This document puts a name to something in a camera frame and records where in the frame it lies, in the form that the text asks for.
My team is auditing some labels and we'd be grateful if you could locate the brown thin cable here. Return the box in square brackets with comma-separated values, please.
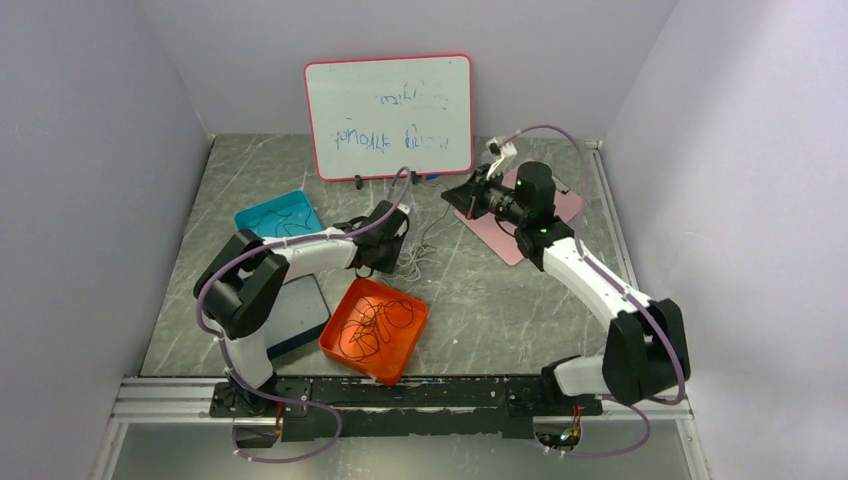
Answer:
[337, 311, 386, 363]
[357, 296, 416, 346]

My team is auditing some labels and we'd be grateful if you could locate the dark blue square tray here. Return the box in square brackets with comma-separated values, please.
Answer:
[264, 275, 331, 359]

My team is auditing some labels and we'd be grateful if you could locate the clear jar of paperclips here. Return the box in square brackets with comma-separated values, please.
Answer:
[480, 150, 502, 176]

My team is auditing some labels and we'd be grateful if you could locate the red-framed whiteboard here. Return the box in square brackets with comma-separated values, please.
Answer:
[303, 54, 474, 181]

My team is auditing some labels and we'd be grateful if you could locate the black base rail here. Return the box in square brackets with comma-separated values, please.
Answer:
[208, 374, 603, 442]

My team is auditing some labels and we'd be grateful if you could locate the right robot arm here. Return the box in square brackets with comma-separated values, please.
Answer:
[441, 161, 691, 414]

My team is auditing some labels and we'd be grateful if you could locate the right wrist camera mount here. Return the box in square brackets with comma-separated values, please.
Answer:
[485, 137, 517, 180]

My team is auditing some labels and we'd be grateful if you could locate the pink clipboard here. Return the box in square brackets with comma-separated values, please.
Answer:
[451, 161, 583, 267]

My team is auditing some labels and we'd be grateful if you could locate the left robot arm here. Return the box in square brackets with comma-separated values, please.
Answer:
[194, 201, 410, 416]

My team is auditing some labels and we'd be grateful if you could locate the teal square tray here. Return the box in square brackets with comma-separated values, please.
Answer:
[234, 190, 324, 238]

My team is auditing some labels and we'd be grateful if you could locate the orange square tray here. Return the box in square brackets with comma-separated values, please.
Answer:
[319, 278, 429, 385]

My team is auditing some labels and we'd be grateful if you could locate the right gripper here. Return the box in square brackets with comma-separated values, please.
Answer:
[442, 163, 528, 227]

